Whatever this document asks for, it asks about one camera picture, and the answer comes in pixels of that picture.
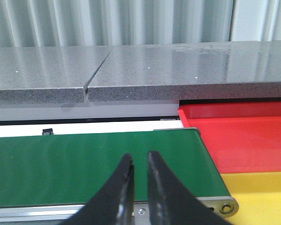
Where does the small black sensor connector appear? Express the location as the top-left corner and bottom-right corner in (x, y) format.
(42, 128), (54, 135)

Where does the yellow plastic tray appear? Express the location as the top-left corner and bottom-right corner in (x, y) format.
(222, 172), (281, 225)

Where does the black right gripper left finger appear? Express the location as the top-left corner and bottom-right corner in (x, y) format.
(61, 154), (134, 225)

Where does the grey speckled stone countertop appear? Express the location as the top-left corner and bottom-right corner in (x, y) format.
(0, 40), (281, 105)

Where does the green conveyor belt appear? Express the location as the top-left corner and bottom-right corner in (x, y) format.
(0, 129), (229, 207)

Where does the red plastic tray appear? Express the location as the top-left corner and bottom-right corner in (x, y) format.
(178, 101), (281, 173)

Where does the white corrugated curtain backdrop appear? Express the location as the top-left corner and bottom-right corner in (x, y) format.
(0, 0), (281, 47)

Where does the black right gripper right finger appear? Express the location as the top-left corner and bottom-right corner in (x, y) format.
(147, 151), (230, 225)

